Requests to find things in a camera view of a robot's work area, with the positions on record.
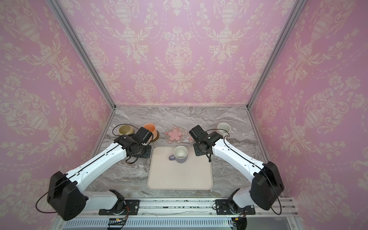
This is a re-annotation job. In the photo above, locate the yellow-green mug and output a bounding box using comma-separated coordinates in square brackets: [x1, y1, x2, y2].
[118, 124, 135, 135]

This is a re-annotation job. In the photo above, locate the lavender white mug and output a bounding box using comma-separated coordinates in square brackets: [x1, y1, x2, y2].
[168, 146, 188, 163]

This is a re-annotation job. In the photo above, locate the orange pink mug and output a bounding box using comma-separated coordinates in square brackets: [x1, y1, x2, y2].
[143, 123, 157, 140]

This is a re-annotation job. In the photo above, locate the brown wooden round coaster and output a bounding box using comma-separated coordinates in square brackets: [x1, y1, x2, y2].
[151, 131, 160, 142]

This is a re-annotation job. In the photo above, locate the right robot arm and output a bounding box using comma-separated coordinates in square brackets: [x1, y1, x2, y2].
[194, 139, 285, 214]

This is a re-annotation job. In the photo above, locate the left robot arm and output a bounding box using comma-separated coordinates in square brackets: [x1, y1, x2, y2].
[47, 133, 152, 220]

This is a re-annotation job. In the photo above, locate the beige serving tray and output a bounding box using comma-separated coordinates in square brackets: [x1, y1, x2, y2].
[147, 147, 213, 190]

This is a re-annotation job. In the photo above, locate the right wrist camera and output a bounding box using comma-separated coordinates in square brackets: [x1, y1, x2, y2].
[189, 125, 209, 144]

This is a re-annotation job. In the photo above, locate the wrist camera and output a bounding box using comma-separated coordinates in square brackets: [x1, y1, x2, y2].
[133, 126, 153, 145]
[189, 125, 209, 144]

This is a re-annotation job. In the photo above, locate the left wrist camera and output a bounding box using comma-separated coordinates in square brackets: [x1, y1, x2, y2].
[133, 126, 153, 145]

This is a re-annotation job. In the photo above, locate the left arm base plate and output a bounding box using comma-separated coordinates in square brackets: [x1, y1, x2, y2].
[98, 199, 140, 216]

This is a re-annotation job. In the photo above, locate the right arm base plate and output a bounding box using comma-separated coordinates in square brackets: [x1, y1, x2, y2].
[214, 199, 256, 216]

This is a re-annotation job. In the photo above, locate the left aluminium corner post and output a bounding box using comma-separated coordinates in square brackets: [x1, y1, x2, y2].
[46, 0, 116, 110]

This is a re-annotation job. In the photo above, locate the aluminium corner post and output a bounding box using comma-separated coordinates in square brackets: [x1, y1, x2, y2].
[247, 0, 307, 111]
[46, 0, 116, 110]

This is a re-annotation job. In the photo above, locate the right aluminium corner post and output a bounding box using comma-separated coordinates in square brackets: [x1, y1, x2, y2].
[247, 0, 307, 111]

